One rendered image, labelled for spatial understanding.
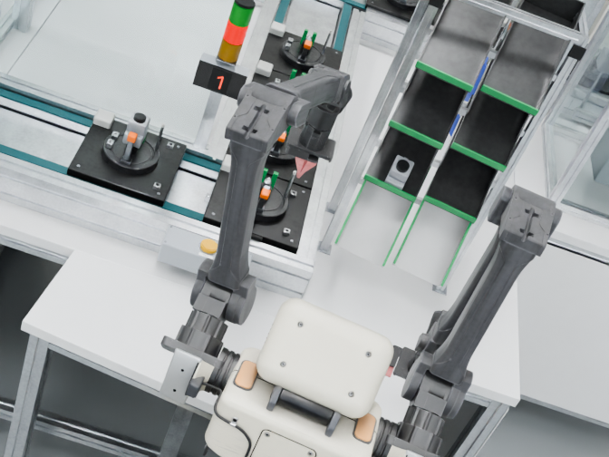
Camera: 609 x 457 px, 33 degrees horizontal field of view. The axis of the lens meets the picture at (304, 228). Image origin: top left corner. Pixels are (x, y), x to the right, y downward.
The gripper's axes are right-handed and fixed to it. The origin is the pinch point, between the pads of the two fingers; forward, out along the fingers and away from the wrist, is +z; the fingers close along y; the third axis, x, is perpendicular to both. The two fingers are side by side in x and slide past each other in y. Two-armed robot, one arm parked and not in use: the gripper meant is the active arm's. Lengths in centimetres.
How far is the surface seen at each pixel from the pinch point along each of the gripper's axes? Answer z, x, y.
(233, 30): -10.2, -29.5, 24.1
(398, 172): -1.0, -10.8, -21.8
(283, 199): 25.5, -20.2, -0.5
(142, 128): 16.3, -17.4, 37.3
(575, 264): 50, -65, -94
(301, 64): 28, -85, 4
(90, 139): 27, -20, 49
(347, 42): 31, -112, -8
